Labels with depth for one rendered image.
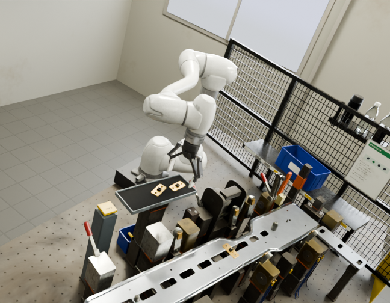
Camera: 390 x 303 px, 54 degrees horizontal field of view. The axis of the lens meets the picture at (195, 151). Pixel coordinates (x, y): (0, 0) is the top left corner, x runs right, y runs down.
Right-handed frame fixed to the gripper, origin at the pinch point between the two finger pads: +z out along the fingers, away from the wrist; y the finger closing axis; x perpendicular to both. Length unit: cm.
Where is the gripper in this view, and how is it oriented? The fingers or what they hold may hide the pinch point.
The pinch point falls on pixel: (180, 176)
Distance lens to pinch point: 175.6
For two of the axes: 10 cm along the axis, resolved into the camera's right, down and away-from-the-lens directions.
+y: 7.4, 5.3, -4.2
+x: 6.1, -2.5, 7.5
